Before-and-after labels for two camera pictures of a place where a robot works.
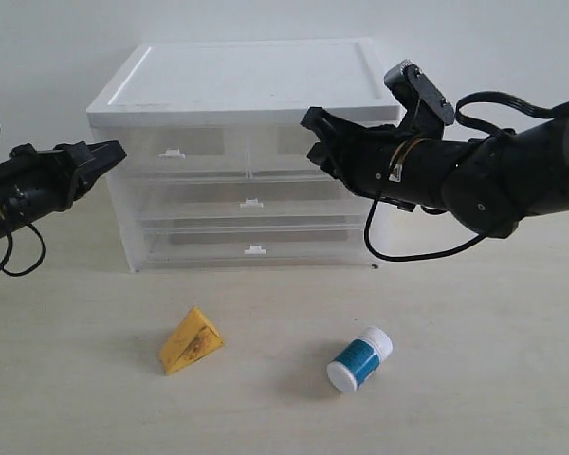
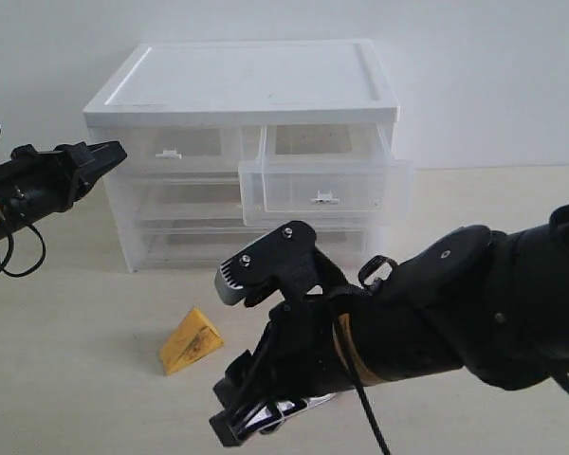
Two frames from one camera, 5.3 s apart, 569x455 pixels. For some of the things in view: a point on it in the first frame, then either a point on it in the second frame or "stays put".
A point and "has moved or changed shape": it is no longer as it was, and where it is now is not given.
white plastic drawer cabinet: (217, 171) stays put
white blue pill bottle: (359, 359) has moved or changed shape
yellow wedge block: (193, 338) stays put
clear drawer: (182, 153) stays put
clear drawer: (280, 151) has moved or changed shape
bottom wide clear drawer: (173, 245) stays put
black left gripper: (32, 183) stays put
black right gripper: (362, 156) → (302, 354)
